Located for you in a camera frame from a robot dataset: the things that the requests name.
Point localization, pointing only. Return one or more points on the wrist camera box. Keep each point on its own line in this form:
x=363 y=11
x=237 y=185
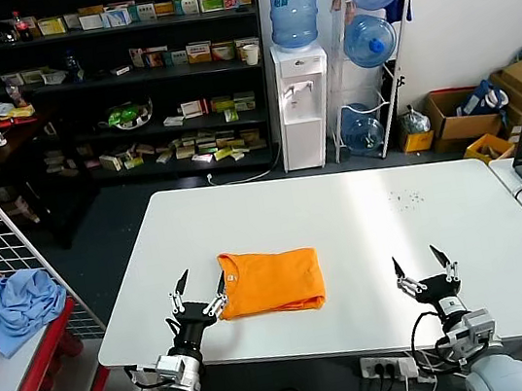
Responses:
x=176 y=370
x=475 y=330

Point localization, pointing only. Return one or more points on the pink drink bottle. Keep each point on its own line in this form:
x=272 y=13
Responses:
x=16 y=97

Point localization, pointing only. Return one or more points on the large white table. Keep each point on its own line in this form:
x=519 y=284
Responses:
x=293 y=210

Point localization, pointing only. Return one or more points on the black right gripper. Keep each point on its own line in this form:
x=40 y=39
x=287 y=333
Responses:
x=443 y=296

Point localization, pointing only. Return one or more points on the blue white bag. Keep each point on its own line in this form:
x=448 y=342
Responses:
x=475 y=99

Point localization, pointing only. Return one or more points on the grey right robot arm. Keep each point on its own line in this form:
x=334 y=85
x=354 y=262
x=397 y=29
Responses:
x=499 y=373

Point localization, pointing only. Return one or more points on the open brown cardboard box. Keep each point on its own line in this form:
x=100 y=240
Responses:
x=472 y=129

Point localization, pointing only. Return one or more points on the shiny black helmet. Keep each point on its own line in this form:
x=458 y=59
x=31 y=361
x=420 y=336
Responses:
x=1 y=33

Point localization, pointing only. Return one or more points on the small yellow box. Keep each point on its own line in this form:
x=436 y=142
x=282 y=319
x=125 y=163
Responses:
x=417 y=141

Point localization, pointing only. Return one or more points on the white water dispenser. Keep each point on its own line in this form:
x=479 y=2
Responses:
x=302 y=140

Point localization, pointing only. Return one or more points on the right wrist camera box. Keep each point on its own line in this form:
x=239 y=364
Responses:
x=475 y=330

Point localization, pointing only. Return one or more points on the white red medicine box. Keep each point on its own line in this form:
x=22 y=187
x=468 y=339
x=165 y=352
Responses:
x=192 y=109

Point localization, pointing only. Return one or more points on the orange medicine box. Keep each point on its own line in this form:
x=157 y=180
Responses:
x=198 y=53

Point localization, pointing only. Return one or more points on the cola bottle red cap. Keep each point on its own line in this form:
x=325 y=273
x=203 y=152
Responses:
x=22 y=29

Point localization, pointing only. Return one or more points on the upright blue water jug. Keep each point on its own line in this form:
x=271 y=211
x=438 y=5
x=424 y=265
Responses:
x=293 y=9

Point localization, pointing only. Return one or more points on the white paper cup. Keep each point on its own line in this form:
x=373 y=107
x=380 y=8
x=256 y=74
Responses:
x=250 y=55

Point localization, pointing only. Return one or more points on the yellow plastic bin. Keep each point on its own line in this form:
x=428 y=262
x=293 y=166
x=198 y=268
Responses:
x=475 y=148

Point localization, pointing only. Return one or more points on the clear plastic bag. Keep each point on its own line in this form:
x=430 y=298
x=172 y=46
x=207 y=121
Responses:
x=414 y=121

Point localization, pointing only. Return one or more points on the green white medicine box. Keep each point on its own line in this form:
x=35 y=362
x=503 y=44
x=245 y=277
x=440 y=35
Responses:
x=210 y=4

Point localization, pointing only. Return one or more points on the orange t-shirt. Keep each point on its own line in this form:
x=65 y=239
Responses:
x=274 y=282

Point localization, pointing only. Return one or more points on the red-edged shelf cart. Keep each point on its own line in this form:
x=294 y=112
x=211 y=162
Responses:
x=37 y=374

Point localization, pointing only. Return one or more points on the black shelf unit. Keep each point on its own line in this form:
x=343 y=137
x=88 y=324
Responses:
x=174 y=74

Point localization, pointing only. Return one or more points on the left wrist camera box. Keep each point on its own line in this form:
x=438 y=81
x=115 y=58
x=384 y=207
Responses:
x=176 y=370

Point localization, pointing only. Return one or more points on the pile of yellow papers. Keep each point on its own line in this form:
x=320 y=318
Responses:
x=2 y=108

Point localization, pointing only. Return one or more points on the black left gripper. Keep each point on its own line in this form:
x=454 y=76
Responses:
x=192 y=326

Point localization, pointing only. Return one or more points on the white blue medicine box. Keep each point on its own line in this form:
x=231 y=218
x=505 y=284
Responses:
x=115 y=17

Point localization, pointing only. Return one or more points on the dark wooden table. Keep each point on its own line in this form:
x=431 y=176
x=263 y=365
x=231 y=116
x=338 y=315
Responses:
x=21 y=138

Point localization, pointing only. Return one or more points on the dark blue bottle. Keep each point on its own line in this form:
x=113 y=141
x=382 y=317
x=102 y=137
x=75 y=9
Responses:
x=71 y=69

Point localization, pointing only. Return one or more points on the bowl with green bag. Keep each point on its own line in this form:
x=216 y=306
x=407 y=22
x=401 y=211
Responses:
x=123 y=115

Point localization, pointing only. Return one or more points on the yellow medicine box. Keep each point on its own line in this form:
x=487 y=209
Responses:
x=50 y=27

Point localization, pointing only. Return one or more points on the light blue crumpled garment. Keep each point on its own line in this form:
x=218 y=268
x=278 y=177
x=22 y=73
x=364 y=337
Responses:
x=21 y=300

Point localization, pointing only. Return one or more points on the white power strip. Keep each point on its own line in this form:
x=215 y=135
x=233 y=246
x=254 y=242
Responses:
x=380 y=367

